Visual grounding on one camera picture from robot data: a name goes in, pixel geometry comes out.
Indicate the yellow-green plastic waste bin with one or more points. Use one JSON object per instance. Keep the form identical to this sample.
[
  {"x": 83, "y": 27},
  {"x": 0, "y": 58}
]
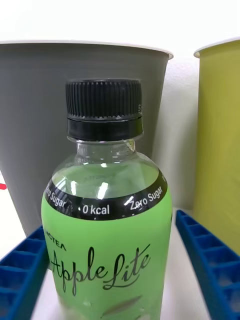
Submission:
[{"x": 220, "y": 137}]

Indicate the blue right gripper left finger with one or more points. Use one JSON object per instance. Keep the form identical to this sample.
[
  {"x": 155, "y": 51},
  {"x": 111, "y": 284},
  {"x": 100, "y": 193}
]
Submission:
[{"x": 17, "y": 270}]

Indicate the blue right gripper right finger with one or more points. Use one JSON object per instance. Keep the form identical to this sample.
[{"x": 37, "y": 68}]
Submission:
[{"x": 215, "y": 262}]

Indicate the green label plastic bottle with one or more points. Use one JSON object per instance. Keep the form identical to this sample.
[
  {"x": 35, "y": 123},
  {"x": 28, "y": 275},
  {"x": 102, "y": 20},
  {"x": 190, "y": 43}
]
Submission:
[{"x": 105, "y": 225}]

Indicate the grey plastic waste bin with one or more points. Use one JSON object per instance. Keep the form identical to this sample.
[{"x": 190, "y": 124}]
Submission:
[{"x": 32, "y": 125}]

